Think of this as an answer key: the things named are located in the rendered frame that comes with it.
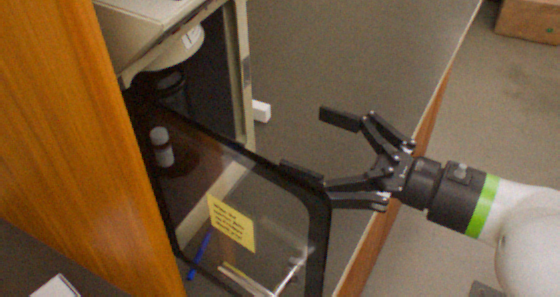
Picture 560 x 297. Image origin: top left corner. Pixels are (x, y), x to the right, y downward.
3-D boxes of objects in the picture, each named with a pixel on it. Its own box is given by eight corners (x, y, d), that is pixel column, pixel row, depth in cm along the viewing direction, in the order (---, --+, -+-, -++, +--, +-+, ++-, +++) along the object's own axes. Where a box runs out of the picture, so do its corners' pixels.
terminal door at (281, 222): (176, 252, 87) (123, 82, 58) (315, 351, 74) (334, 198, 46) (173, 255, 86) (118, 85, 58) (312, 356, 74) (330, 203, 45)
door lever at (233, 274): (242, 247, 65) (240, 237, 63) (298, 284, 61) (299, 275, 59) (216, 276, 62) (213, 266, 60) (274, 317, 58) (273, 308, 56)
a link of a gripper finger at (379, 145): (393, 162, 69) (402, 159, 69) (359, 113, 76) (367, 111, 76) (389, 179, 71) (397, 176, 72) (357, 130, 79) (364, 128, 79)
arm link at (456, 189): (456, 250, 67) (472, 203, 72) (480, 199, 58) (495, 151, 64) (415, 232, 69) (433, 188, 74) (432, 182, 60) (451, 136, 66)
